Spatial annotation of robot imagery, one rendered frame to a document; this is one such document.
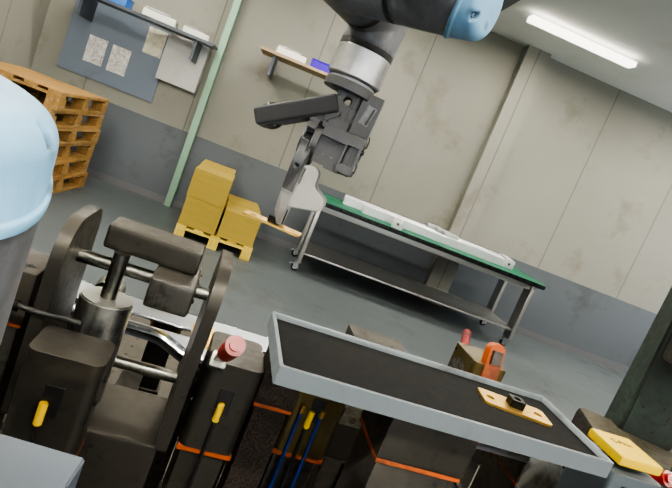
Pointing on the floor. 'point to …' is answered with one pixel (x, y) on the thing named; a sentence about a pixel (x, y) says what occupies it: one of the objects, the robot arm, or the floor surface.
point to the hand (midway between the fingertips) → (278, 212)
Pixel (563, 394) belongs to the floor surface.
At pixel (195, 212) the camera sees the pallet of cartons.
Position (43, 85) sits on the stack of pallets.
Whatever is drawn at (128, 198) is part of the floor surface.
